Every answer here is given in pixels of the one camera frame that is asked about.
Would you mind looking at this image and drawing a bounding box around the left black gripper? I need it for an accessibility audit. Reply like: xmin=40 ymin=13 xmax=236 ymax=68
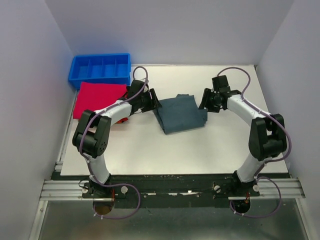
xmin=137 ymin=88 xmax=162 ymax=113

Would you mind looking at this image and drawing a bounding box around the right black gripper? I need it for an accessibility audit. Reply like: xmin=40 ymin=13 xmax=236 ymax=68
xmin=198 ymin=88 xmax=222 ymax=114

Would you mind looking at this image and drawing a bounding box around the grey blue t shirt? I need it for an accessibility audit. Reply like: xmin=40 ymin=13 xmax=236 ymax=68
xmin=153 ymin=94 xmax=208 ymax=135

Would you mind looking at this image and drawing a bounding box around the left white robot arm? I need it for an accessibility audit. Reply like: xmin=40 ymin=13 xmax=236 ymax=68
xmin=72 ymin=79 xmax=162 ymax=198

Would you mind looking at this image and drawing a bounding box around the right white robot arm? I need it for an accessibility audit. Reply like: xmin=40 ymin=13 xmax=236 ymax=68
xmin=199 ymin=75 xmax=287 ymax=196

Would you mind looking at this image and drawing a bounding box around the blue plastic divided bin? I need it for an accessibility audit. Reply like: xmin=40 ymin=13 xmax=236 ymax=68
xmin=68 ymin=53 xmax=131 ymax=90

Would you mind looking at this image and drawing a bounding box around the folded magenta t shirt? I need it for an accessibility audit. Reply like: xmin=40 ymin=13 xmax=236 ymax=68
xmin=73 ymin=82 xmax=127 ymax=120

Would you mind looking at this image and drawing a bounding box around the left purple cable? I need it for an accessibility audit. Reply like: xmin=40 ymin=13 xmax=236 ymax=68
xmin=78 ymin=66 xmax=142 ymax=221

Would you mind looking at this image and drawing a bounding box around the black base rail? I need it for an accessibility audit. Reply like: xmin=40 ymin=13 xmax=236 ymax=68
xmin=82 ymin=173 xmax=260 ymax=209

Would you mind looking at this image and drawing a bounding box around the aluminium extrusion frame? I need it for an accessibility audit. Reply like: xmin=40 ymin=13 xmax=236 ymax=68
xmin=27 ymin=89 xmax=307 ymax=240

